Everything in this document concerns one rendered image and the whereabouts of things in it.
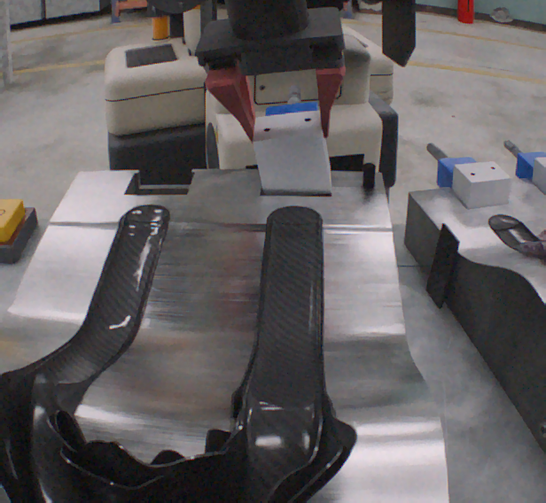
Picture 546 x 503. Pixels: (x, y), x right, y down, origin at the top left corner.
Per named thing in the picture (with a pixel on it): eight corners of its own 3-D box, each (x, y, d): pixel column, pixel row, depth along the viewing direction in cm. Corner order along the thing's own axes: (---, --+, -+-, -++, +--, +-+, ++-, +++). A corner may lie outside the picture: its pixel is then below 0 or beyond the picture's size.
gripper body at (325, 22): (347, 57, 44) (331, -34, 39) (198, 73, 45) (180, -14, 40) (340, 26, 49) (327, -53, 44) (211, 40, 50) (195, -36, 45)
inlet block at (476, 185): (409, 171, 70) (411, 124, 67) (448, 167, 71) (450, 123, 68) (464, 235, 59) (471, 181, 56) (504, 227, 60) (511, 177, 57)
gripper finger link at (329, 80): (357, 155, 49) (340, 42, 43) (258, 165, 49) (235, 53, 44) (351, 111, 54) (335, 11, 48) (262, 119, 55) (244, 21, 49)
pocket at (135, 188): (139, 207, 58) (136, 169, 56) (198, 208, 58) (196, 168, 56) (128, 235, 54) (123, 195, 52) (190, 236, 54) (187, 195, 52)
